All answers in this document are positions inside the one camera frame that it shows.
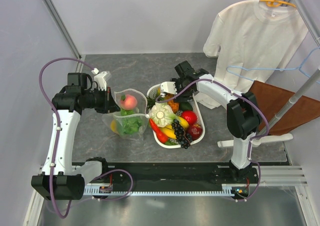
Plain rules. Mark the clear dotted zip top bag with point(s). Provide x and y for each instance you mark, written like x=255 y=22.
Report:
x=140 y=109

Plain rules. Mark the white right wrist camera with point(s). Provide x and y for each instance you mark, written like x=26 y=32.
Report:
x=168 y=88

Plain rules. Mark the white green toy cabbage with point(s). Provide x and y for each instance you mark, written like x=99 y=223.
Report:
x=162 y=114

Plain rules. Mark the aluminium frame rail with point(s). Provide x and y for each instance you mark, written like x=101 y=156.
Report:
x=62 y=28

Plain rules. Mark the white t-shirt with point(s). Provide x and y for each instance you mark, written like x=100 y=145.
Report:
x=249 y=34

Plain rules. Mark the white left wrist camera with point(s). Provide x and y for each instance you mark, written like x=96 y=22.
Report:
x=101 y=79

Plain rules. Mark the dark toy grape bunch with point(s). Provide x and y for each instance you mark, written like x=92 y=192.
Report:
x=182 y=137

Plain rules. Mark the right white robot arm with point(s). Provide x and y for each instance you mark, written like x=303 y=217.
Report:
x=242 y=112

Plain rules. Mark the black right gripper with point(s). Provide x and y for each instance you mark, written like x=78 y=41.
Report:
x=180 y=98

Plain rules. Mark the green toy avocado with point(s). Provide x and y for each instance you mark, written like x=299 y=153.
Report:
x=185 y=106

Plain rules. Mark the yellow toy lemon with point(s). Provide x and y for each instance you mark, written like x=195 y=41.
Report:
x=113 y=126

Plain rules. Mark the blue clothes hanger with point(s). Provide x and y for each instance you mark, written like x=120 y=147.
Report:
x=299 y=68

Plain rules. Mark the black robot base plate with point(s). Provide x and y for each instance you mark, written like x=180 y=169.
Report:
x=165 y=175

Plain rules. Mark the dark red toy pomegranate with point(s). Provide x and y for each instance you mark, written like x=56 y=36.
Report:
x=195 y=131

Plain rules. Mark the white slotted cable duct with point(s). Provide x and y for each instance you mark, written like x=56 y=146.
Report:
x=94 y=189

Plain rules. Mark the red toy chili pepper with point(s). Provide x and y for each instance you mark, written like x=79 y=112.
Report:
x=159 y=134

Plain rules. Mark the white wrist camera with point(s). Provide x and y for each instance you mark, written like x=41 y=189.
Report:
x=101 y=79
x=168 y=88

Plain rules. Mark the yellow toy banana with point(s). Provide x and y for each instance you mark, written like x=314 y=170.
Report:
x=169 y=132

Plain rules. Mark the orange clothes hanger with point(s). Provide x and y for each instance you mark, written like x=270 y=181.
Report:
x=277 y=3

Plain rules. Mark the white perforated plastic basket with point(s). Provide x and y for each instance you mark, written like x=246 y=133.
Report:
x=172 y=143

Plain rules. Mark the pink toy peach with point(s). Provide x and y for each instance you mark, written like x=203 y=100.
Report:
x=128 y=102

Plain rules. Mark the brown cloth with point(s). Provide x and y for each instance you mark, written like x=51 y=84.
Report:
x=271 y=99

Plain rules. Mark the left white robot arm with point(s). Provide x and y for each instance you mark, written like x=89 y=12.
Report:
x=57 y=178

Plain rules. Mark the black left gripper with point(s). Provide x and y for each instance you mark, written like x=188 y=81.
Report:
x=109 y=105

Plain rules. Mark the green toy lettuce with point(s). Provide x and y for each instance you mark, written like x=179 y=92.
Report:
x=129 y=123

